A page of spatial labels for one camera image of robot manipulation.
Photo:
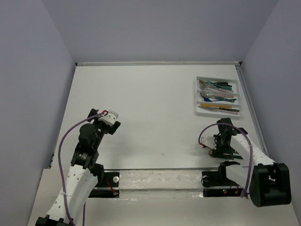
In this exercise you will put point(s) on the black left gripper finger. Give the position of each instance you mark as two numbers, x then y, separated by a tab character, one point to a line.
93	115
114	127

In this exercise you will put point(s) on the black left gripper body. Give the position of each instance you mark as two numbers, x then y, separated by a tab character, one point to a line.
101	128

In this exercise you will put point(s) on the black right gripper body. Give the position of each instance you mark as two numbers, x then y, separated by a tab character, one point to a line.
222	148

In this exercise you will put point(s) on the gold utensil teal handle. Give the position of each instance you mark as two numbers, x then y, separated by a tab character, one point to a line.
210	153

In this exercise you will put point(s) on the knife black speckled handle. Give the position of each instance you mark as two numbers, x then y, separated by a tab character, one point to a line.
235	110

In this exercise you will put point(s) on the gold spoon orange handle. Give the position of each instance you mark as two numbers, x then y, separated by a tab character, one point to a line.
210	106

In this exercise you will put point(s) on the silver spoon teal speckled handle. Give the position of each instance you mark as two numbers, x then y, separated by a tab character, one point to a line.
226	99

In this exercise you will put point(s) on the blue spoon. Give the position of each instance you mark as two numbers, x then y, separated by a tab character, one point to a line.
209	100

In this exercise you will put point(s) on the silver spoon pink handle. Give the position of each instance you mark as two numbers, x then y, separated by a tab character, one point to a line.
207	95

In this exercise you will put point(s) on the silver fork slim handle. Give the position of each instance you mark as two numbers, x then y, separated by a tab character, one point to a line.
209	89

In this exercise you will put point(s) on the silver fork black speckled handle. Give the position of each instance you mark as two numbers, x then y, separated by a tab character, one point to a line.
223	84

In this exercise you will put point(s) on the teal fork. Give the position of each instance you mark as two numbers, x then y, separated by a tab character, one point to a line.
212	83

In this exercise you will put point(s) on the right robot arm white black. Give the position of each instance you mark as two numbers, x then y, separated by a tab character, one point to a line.
257	176

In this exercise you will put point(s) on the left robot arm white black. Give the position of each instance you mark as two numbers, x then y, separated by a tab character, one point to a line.
84	172

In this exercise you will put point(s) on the white compartment tray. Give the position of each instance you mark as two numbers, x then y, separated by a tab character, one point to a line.
200	100

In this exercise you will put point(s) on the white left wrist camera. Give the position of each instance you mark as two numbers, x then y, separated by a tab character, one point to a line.
109	118

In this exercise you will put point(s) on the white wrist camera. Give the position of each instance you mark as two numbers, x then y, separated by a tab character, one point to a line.
109	118
208	141

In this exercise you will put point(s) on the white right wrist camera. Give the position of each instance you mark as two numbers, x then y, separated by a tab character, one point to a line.
208	141

